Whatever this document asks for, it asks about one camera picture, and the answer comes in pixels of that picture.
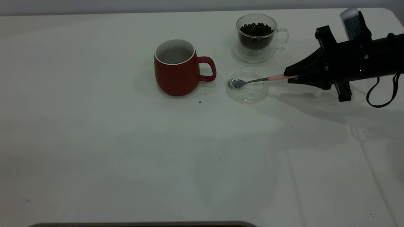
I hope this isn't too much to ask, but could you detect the metal spoon with pink handle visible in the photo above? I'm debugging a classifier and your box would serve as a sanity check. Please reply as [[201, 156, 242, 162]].
[[231, 74, 299, 89]]

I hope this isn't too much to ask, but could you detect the red ceramic mug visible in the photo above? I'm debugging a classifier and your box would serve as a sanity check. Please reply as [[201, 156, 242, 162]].
[[154, 39, 217, 97]]

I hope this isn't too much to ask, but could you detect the clear double-walled glass cup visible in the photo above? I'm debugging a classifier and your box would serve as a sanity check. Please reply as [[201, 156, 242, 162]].
[[232, 14, 289, 64]]

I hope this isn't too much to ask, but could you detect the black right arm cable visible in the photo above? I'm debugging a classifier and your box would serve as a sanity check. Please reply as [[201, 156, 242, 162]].
[[366, 73, 402, 108]]

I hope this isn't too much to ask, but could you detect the dark coffee beans pile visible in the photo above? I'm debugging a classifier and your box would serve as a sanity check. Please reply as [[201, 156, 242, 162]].
[[238, 23, 274, 50]]

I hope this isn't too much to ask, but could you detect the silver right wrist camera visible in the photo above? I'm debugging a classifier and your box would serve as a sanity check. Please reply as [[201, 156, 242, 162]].
[[340, 8, 372, 42]]

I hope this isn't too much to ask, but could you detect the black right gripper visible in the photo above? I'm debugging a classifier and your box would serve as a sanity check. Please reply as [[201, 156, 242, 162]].
[[284, 25, 390, 102]]

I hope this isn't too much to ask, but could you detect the clear round glass dish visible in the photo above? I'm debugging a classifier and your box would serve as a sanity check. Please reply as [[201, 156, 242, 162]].
[[226, 70, 270, 104]]

